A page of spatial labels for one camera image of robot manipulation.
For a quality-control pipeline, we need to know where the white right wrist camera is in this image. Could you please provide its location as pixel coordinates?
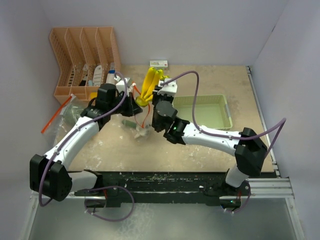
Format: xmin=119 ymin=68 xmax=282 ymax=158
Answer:
xmin=157 ymin=78 xmax=178 ymax=97

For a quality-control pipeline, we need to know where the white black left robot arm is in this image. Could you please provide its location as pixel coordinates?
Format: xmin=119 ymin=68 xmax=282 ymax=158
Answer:
xmin=29 ymin=81 xmax=142 ymax=202

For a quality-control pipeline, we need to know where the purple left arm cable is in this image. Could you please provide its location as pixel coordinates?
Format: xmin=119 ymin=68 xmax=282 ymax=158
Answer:
xmin=38 ymin=71 xmax=128 ymax=208

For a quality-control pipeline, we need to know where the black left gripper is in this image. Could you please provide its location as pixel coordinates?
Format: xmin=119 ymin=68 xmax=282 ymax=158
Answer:
xmin=108 ymin=92 xmax=142 ymax=118

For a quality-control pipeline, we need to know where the white blue bottle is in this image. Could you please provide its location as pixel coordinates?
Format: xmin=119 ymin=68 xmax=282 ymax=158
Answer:
xmin=105 ymin=62 xmax=116 ymax=85

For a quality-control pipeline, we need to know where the white ribbed item in organizer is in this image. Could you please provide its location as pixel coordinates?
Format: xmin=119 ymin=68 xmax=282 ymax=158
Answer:
xmin=88 ymin=65 xmax=103 ymax=87

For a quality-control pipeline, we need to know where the yellow banana bunch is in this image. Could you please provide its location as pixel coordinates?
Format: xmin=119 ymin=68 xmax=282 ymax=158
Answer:
xmin=135 ymin=67 xmax=165 ymax=108

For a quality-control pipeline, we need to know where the clear zip bag orange zipper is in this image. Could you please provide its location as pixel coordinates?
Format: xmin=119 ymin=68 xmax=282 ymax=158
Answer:
xmin=41 ymin=94 xmax=86 ymax=146

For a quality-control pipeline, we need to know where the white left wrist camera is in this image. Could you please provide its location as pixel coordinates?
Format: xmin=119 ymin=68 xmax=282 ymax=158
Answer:
xmin=114 ymin=76 xmax=132 ymax=95

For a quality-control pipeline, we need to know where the pale green perforated basket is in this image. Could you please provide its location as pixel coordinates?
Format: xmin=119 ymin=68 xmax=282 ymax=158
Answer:
xmin=173 ymin=94 xmax=233 ymax=130

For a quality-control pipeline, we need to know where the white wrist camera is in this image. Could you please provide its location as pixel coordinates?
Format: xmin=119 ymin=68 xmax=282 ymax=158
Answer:
xmin=114 ymin=76 xmax=132 ymax=95
xmin=157 ymin=78 xmax=178 ymax=97

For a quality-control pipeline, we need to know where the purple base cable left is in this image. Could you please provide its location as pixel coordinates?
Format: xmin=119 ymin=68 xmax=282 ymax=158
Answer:
xmin=84 ymin=186 xmax=136 ymax=223

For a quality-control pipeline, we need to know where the white garlic bulb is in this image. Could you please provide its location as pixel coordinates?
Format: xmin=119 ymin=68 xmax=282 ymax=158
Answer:
xmin=134 ymin=125 xmax=150 ymax=139

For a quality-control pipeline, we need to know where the yellow block in organizer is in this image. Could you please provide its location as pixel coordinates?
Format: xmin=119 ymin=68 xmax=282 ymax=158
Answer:
xmin=89 ymin=92 xmax=98 ymax=100

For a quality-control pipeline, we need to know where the aluminium frame rail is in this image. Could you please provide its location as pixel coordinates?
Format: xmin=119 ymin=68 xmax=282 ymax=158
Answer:
xmin=29 ymin=65 xmax=301 ymax=240

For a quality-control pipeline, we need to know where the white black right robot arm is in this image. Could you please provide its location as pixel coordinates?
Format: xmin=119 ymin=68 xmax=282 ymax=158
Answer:
xmin=151 ymin=93 xmax=267 ymax=196

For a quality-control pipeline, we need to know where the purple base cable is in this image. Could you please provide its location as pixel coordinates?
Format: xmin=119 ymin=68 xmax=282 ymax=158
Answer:
xmin=221 ymin=181 xmax=252 ymax=215
xmin=84 ymin=186 xmax=136 ymax=223

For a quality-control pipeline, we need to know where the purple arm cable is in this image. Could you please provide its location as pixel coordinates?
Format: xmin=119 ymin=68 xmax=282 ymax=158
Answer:
xmin=38 ymin=71 xmax=128 ymax=208
xmin=161 ymin=71 xmax=287 ymax=213

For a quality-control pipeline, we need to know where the green netted melon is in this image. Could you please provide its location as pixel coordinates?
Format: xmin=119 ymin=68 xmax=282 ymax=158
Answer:
xmin=63 ymin=104 xmax=84 ymax=125

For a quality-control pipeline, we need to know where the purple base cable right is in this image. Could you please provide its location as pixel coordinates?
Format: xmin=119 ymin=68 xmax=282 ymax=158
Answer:
xmin=221 ymin=181 xmax=252 ymax=215

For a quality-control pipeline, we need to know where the black front mounting rail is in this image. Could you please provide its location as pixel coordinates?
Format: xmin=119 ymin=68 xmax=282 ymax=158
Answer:
xmin=67 ymin=168 xmax=253 ymax=208

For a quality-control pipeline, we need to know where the small white green box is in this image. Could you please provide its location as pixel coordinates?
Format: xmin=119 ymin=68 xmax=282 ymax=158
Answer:
xmin=149 ymin=60 xmax=169 ymax=71

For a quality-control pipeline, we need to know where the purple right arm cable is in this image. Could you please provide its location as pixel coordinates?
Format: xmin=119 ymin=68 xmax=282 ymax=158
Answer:
xmin=161 ymin=71 xmax=287 ymax=213

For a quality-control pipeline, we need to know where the peach plastic desk organizer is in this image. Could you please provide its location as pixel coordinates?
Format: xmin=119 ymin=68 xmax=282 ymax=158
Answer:
xmin=49 ymin=26 xmax=122 ymax=104

